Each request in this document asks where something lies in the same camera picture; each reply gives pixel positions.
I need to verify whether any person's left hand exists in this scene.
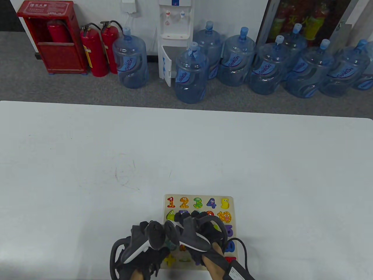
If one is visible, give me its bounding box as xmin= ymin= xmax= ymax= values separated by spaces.
xmin=115 ymin=220 xmax=171 ymax=280

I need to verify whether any person's right hand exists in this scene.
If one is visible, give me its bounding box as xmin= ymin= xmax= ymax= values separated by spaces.
xmin=174 ymin=211 xmax=228 ymax=266

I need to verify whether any wooden math block puzzle board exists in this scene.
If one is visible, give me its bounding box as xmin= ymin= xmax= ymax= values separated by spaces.
xmin=163 ymin=194 xmax=240 ymax=272

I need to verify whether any person's right forearm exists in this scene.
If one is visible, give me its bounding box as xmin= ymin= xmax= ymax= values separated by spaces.
xmin=203 ymin=244 xmax=227 ymax=280

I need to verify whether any black wrist module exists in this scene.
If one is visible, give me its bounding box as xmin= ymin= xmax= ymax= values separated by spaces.
xmin=224 ymin=260 xmax=254 ymax=280

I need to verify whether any row of blue water jugs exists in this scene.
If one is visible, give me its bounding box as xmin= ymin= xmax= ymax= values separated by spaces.
xmin=112 ymin=21 xmax=373 ymax=104

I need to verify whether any red fire extinguisher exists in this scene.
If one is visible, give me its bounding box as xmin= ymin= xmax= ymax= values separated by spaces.
xmin=47 ymin=20 xmax=70 ymax=43
xmin=100 ymin=20 xmax=123 ymax=74
xmin=81 ymin=23 xmax=109 ymax=78

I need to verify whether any white water dispenser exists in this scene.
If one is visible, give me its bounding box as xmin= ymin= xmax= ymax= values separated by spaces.
xmin=157 ymin=0 xmax=195 ymax=87

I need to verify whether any red fire extinguisher cabinet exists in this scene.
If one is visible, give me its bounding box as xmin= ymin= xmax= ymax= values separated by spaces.
xmin=17 ymin=0 xmax=89 ymax=75

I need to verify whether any black cable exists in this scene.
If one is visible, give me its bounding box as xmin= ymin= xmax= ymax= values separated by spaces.
xmin=230 ymin=238 xmax=249 ymax=269

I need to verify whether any glass door fire hose cabinet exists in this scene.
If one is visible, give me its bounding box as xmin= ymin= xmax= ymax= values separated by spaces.
xmin=256 ymin=0 xmax=362 ymax=48

